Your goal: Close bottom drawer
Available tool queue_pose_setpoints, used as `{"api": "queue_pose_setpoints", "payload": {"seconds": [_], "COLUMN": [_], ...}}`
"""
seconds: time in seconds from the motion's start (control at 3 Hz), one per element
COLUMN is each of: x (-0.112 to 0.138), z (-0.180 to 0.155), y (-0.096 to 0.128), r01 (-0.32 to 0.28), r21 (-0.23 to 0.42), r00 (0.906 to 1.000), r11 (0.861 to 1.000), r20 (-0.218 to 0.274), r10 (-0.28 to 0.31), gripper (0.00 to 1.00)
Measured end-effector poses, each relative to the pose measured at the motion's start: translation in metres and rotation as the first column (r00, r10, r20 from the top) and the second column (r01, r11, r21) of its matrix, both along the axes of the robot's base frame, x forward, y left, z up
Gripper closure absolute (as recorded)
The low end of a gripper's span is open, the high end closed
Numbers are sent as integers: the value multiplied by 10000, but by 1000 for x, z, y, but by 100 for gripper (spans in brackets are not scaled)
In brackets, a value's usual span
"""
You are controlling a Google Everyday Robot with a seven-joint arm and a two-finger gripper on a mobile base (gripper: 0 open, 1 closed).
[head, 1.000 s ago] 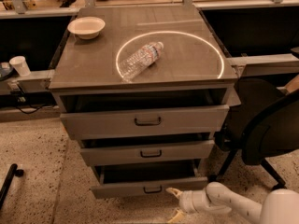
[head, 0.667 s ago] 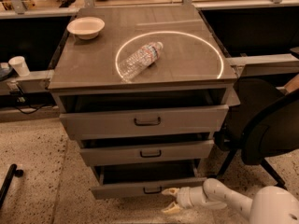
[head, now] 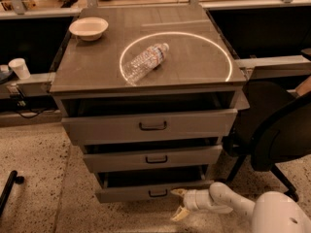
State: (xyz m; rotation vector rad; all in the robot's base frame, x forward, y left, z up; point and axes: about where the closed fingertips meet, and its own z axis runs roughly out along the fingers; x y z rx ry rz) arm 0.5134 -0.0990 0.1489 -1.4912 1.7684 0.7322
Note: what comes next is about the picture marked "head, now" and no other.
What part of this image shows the clear plastic water bottle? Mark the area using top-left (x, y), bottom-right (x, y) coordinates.
top-left (121, 43), bottom-right (169, 85)

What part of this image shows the white paper cup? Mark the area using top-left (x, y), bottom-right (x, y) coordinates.
top-left (9, 58), bottom-right (30, 80)

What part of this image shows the grey top drawer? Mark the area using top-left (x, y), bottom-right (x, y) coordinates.
top-left (60, 91), bottom-right (239, 147)

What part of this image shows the grey bottom drawer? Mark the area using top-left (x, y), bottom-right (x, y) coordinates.
top-left (95, 165), bottom-right (213, 203)

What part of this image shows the black office chair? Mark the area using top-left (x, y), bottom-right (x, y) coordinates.
top-left (223, 76), bottom-right (311, 201)

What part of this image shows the grey drawer cabinet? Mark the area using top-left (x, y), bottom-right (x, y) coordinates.
top-left (49, 4), bottom-right (251, 189)

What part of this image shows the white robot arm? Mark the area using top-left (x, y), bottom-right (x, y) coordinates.
top-left (171, 182), bottom-right (311, 233)

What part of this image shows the black power cable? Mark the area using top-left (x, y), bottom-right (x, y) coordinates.
top-left (9, 92), bottom-right (50, 120)

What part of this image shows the grey drawer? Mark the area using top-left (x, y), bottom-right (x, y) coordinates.
top-left (84, 139), bottom-right (222, 173)
top-left (60, 91), bottom-right (239, 147)
top-left (95, 165), bottom-right (213, 203)

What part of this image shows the black stand leg with wheel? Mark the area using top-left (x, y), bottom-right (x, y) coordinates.
top-left (0, 170), bottom-right (24, 216)

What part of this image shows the grey middle drawer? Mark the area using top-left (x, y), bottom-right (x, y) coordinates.
top-left (84, 139), bottom-right (222, 173)

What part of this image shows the dark plate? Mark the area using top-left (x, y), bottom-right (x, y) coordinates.
top-left (0, 68), bottom-right (14, 84)

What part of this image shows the white bowl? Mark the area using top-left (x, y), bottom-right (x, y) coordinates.
top-left (69, 17), bottom-right (109, 42)

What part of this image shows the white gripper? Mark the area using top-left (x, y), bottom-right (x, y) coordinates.
top-left (171, 188), bottom-right (213, 221)

